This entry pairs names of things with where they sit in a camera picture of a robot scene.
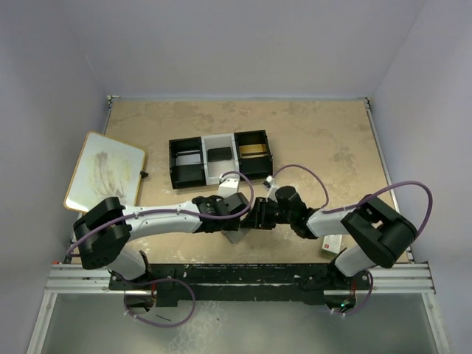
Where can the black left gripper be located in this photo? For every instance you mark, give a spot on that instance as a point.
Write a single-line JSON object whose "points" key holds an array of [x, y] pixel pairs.
{"points": [[231, 225]]}

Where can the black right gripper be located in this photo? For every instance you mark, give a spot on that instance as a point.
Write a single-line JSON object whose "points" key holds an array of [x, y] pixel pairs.
{"points": [[257, 218]]}

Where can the grey card holder wallet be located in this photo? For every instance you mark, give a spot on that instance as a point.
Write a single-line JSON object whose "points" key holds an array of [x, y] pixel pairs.
{"points": [[235, 236]]}

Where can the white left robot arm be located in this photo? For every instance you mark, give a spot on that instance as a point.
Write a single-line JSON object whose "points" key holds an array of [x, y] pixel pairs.
{"points": [[103, 233]]}

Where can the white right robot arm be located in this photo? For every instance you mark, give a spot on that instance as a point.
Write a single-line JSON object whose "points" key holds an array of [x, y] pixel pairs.
{"points": [[380, 233]]}

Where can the black card in tray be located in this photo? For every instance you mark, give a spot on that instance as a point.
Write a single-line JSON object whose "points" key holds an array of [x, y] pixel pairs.
{"points": [[219, 154]]}

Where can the three-compartment card tray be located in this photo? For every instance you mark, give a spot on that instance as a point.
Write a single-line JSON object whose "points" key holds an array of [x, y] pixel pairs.
{"points": [[208, 173]]}

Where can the gold card in tray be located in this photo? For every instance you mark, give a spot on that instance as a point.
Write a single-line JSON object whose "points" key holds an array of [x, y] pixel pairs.
{"points": [[252, 151]]}

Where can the silver card in tray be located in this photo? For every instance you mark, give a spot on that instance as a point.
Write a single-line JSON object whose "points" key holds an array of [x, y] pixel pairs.
{"points": [[189, 157]]}

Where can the small white red box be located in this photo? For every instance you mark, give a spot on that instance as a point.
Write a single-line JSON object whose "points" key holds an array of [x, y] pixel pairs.
{"points": [[332, 244]]}

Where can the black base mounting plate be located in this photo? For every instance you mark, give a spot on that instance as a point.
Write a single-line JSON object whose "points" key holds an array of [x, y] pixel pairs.
{"points": [[308, 283]]}

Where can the wood-framed whiteboard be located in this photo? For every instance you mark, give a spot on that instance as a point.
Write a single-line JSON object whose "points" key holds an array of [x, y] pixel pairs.
{"points": [[105, 168]]}

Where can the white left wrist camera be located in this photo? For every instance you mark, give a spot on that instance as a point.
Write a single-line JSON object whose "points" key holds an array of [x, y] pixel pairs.
{"points": [[228, 185]]}

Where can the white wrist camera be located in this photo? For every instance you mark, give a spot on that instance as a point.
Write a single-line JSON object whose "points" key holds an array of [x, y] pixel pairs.
{"points": [[271, 187], [228, 185]]}

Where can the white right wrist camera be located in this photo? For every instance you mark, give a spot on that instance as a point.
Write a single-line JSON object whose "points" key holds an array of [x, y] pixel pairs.
{"points": [[271, 187]]}

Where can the aluminium frame rail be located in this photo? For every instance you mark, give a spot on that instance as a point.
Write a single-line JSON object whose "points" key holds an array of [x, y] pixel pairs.
{"points": [[401, 279]]}

